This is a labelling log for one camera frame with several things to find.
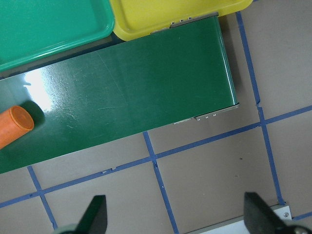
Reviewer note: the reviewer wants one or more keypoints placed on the green conveyor belt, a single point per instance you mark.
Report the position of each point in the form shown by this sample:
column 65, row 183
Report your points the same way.
column 167, row 77

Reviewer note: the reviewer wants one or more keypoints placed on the green plastic tray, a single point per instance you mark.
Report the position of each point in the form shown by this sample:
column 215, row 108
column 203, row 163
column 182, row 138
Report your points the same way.
column 34, row 29

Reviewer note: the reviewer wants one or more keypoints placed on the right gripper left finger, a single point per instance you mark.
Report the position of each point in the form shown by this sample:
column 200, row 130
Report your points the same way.
column 93, row 221

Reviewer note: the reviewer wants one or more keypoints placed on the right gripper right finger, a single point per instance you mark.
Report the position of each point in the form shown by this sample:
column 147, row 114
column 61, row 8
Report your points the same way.
column 259, row 218

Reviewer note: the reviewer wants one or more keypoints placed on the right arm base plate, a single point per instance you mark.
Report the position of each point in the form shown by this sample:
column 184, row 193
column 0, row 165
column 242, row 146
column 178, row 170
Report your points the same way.
column 237, row 226

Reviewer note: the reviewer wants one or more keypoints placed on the yellow plastic tray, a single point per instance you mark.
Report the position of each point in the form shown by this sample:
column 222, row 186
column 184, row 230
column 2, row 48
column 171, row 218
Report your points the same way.
column 138, row 18

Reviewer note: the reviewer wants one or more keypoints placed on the plain orange cylinder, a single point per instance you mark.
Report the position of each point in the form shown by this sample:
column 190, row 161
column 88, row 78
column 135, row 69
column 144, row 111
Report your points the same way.
column 14, row 123

